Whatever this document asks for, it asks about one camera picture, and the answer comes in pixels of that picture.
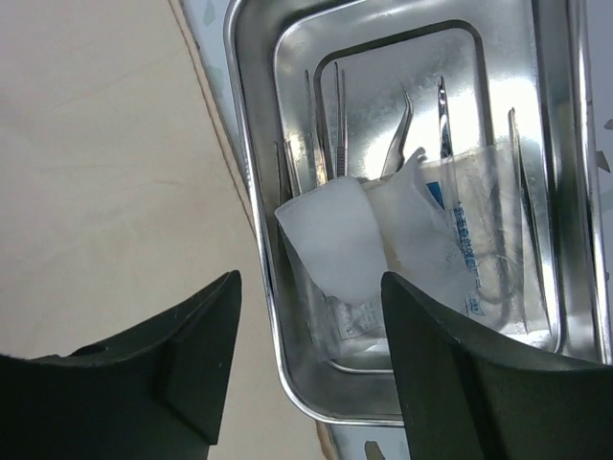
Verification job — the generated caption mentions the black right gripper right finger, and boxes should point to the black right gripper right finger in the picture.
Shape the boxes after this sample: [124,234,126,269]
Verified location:
[381,272,612,459]

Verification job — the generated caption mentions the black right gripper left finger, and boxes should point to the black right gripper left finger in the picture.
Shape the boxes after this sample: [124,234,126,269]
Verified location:
[1,271,241,459]

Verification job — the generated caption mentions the beige cloth mat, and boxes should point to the beige cloth mat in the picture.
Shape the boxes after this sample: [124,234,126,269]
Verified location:
[1,1,323,459]

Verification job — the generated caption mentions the curved steel tweezers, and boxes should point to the curved steel tweezers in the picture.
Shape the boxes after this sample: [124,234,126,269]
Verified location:
[381,89,413,177]

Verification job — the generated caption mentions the stainless steel tray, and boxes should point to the stainless steel tray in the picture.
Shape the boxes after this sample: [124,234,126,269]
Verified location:
[224,1,612,426]

